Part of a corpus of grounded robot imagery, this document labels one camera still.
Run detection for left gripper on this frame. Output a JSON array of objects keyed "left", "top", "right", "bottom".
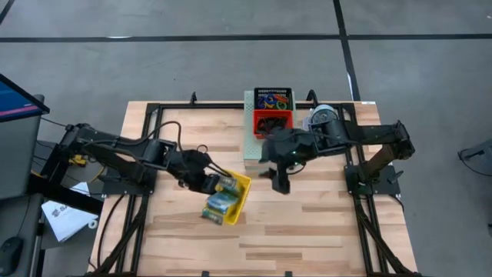
[{"left": 168, "top": 148, "right": 234, "bottom": 195}]

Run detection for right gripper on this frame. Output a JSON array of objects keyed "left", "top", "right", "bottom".
[{"left": 258, "top": 128, "right": 320, "bottom": 195}]

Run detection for green card box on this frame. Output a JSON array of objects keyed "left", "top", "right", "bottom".
[{"left": 206, "top": 191, "right": 240, "bottom": 213}]

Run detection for yellow plastic basket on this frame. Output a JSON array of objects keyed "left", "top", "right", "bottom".
[{"left": 202, "top": 170, "right": 253, "bottom": 226}]

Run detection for red plastic basket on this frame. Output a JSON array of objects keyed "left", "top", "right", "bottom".
[{"left": 252, "top": 109, "right": 294, "bottom": 139}]

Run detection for blue coil ring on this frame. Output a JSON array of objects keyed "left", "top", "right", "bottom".
[{"left": 258, "top": 93, "right": 276, "bottom": 109}]

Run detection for black plastic tray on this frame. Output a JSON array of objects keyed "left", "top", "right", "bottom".
[{"left": 253, "top": 87, "right": 294, "bottom": 112}]

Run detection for black desk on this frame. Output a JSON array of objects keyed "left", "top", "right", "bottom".
[{"left": 0, "top": 173, "right": 105, "bottom": 277}]

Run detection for green perforated metal shelf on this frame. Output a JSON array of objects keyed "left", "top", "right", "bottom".
[{"left": 242, "top": 90, "right": 301, "bottom": 172}]

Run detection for white cylindrical cup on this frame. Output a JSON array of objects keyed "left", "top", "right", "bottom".
[{"left": 309, "top": 103, "right": 341, "bottom": 126}]

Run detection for yellow clamp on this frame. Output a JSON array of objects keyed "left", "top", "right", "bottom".
[{"left": 68, "top": 151, "right": 88, "bottom": 168}]

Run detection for white paper sheets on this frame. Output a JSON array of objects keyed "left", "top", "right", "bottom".
[{"left": 41, "top": 182, "right": 99, "bottom": 243}]

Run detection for grey floor stand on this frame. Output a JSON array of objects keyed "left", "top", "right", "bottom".
[{"left": 457, "top": 138, "right": 492, "bottom": 162}]

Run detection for monitor with blue screen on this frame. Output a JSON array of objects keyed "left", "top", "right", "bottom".
[{"left": 0, "top": 72, "right": 51, "bottom": 124}]

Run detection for black computer mouse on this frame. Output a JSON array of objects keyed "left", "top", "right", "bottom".
[{"left": 0, "top": 235, "right": 25, "bottom": 276}]

